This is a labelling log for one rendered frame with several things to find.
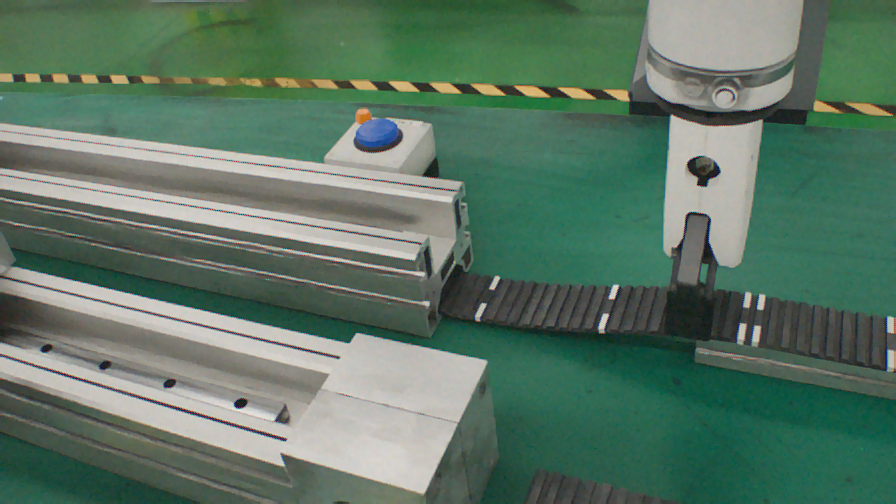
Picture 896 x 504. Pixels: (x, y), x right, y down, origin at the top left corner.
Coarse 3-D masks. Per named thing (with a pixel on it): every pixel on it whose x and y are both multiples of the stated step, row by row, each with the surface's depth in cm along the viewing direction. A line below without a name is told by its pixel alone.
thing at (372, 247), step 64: (0, 128) 85; (0, 192) 76; (64, 192) 73; (128, 192) 72; (192, 192) 77; (256, 192) 73; (320, 192) 70; (384, 192) 67; (448, 192) 66; (64, 256) 79; (128, 256) 74; (192, 256) 70; (256, 256) 67; (320, 256) 66; (384, 256) 61; (448, 256) 66; (384, 320) 66
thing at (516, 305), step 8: (520, 280) 68; (512, 288) 68; (520, 288) 67; (528, 288) 67; (536, 288) 67; (512, 296) 67; (520, 296) 67; (528, 296) 66; (504, 304) 66; (512, 304) 66; (520, 304) 66; (528, 304) 66; (504, 312) 65; (512, 312) 65; (520, 312) 65; (504, 320) 65; (512, 320) 64; (520, 320) 65
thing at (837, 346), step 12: (828, 312) 58; (840, 312) 58; (828, 324) 57; (840, 324) 57; (852, 324) 57; (828, 336) 56; (840, 336) 56; (852, 336) 56; (828, 348) 55; (840, 348) 55; (828, 360) 55; (840, 360) 55
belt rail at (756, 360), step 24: (696, 360) 60; (720, 360) 59; (744, 360) 58; (768, 360) 58; (792, 360) 57; (816, 360) 56; (816, 384) 57; (840, 384) 56; (864, 384) 56; (888, 384) 55
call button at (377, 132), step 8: (376, 120) 79; (384, 120) 78; (360, 128) 78; (368, 128) 78; (376, 128) 77; (384, 128) 77; (392, 128) 77; (360, 136) 77; (368, 136) 76; (376, 136) 76; (384, 136) 76; (392, 136) 77; (368, 144) 77; (376, 144) 76; (384, 144) 77
